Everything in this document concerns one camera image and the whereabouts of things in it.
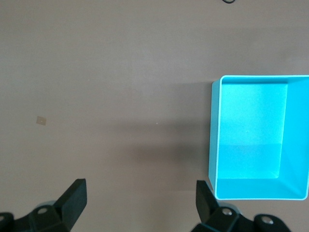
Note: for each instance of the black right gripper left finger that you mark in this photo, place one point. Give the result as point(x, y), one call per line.
point(70, 207)

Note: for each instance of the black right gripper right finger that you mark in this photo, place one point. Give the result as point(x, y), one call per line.
point(207, 207)

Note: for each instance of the brown tape square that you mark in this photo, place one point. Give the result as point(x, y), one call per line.
point(41, 120)

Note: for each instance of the blue plastic bin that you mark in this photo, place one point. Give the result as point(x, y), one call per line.
point(251, 120)

